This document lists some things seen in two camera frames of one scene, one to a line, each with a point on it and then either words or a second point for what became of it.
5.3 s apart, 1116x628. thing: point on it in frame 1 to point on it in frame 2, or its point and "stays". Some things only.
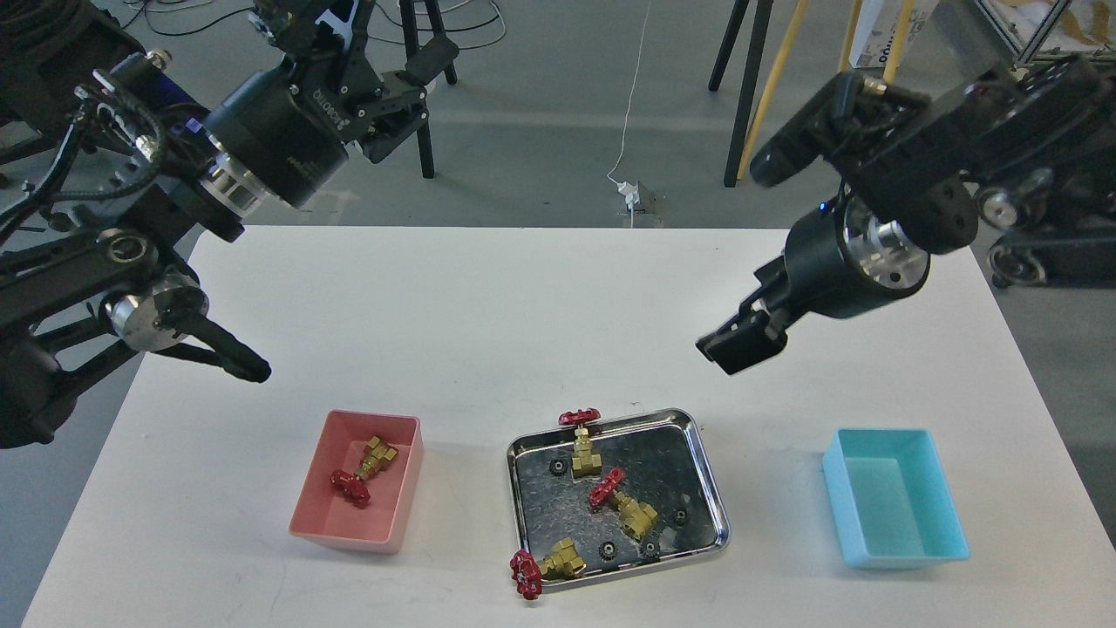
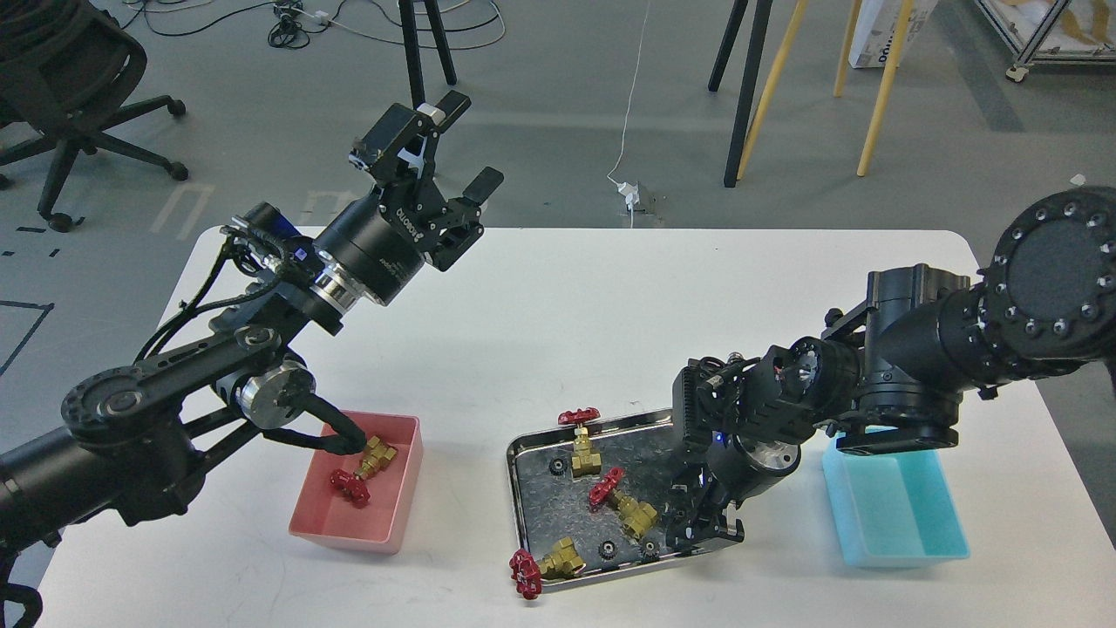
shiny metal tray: x=656 y=499 stays
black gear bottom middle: x=608 y=551 stays
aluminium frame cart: x=1028 y=55 stays
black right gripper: x=837 y=262 to x=695 y=517
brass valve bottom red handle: x=528 y=574 stays
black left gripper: x=290 y=127 to x=377 y=246
